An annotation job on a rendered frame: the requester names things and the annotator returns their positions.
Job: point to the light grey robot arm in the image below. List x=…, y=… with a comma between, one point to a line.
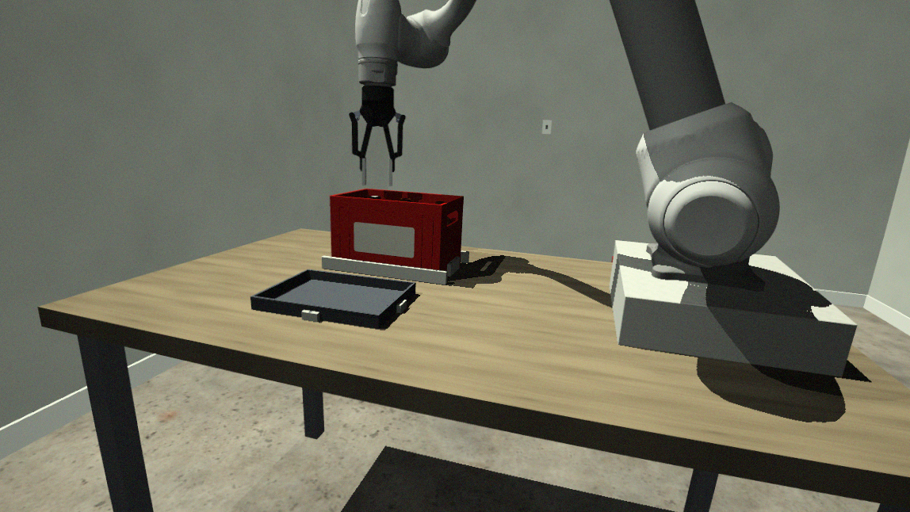
x=704, y=171

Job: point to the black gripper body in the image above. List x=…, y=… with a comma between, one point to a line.
x=378, y=99

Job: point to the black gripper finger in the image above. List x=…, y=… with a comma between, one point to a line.
x=400, y=120
x=361, y=154

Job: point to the red crate with dividers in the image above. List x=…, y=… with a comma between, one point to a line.
x=395, y=232

